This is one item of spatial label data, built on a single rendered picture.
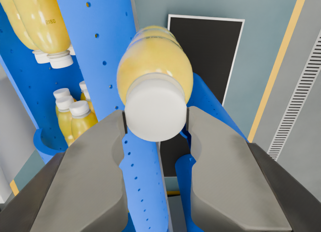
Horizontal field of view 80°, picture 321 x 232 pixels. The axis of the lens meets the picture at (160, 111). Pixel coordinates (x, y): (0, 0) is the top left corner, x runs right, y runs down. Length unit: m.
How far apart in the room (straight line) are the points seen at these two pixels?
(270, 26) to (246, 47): 0.21
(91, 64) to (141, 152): 0.23
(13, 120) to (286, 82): 1.95
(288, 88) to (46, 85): 1.92
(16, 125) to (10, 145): 0.06
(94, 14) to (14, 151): 0.55
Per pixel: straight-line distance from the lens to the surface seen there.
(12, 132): 0.75
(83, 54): 0.33
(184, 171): 1.78
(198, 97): 1.07
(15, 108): 0.75
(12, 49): 0.55
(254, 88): 1.93
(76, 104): 0.45
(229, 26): 1.50
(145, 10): 1.53
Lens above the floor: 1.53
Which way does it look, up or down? 60 degrees down
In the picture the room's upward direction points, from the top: 171 degrees clockwise
